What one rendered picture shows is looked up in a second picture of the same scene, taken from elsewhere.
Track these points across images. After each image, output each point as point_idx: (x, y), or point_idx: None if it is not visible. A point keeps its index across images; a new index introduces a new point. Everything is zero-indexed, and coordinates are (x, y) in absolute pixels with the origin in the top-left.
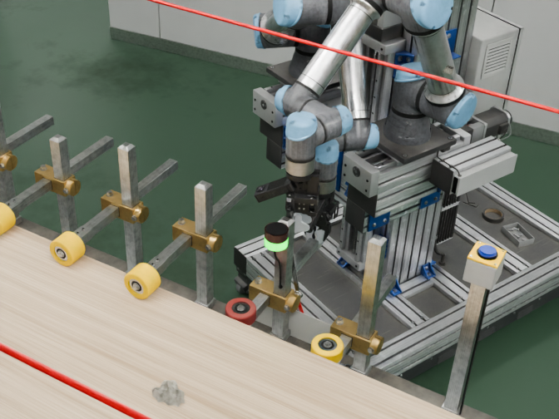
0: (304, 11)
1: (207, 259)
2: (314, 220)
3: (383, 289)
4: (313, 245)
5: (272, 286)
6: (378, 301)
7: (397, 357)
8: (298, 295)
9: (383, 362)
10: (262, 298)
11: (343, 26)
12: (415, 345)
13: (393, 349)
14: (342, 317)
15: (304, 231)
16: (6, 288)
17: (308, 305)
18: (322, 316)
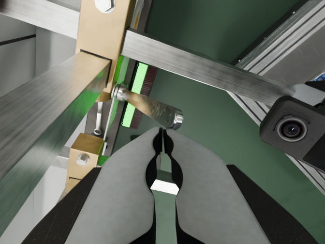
0: None
1: None
2: (290, 155)
3: (176, 192)
4: (265, 102)
5: (102, 43)
6: (152, 189)
7: (240, 103)
8: (98, 101)
9: (234, 94)
10: (65, 24)
11: None
12: (252, 114)
13: (248, 99)
14: (96, 160)
15: (265, 116)
16: None
17: (306, 25)
18: (289, 41)
